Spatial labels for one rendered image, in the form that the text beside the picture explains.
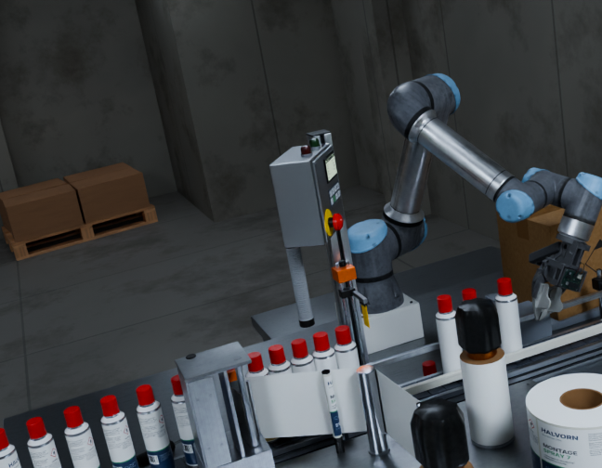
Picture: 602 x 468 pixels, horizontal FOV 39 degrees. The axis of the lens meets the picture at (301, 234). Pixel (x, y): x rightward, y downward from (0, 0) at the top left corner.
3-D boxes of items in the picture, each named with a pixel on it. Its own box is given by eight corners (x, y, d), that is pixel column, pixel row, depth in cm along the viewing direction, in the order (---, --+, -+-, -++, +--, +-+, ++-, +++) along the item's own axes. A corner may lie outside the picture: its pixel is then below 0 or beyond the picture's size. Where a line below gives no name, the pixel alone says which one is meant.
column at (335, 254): (358, 401, 210) (311, 135, 191) (351, 395, 214) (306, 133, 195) (374, 396, 211) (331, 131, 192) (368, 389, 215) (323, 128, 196)
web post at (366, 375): (373, 459, 175) (359, 376, 170) (364, 448, 179) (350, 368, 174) (393, 451, 176) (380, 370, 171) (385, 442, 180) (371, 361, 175)
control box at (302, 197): (283, 248, 186) (268, 164, 181) (305, 225, 202) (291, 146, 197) (328, 245, 183) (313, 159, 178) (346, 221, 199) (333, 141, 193)
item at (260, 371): (262, 447, 187) (244, 362, 182) (256, 435, 192) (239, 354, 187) (284, 439, 189) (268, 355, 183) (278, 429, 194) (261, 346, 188)
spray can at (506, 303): (509, 365, 203) (500, 285, 198) (497, 357, 208) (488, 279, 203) (528, 358, 205) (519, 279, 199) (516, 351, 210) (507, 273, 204)
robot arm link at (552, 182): (514, 174, 204) (556, 187, 197) (537, 162, 211) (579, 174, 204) (509, 203, 207) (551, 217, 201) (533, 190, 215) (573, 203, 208)
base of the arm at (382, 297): (358, 318, 233) (352, 284, 230) (345, 301, 247) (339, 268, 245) (411, 305, 235) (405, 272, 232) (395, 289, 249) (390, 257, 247)
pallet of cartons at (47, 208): (143, 204, 853) (133, 159, 840) (161, 224, 763) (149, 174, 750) (6, 239, 816) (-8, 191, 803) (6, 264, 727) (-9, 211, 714)
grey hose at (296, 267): (302, 329, 196) (286, 242, 190) (297, 324, 200) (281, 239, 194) (317, 324, 197) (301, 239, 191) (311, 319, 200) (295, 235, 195)
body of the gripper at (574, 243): (554, 288, 197) (572, 239, 196) (532, 278, 205) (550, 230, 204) (580, 295, 200) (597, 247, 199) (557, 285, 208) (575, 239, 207)
